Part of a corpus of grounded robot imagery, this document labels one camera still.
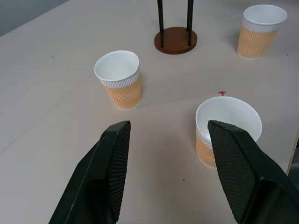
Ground orange white ribbed paper cup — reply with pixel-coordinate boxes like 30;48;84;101
237;5;288;60
195;96;263;169
94;50;143;111

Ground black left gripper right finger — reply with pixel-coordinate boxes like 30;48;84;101
207;120;299;224

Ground brown round stand with rods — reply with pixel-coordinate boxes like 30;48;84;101
154;0;198;55

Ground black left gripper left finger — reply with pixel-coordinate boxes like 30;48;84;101
48;120;131;224

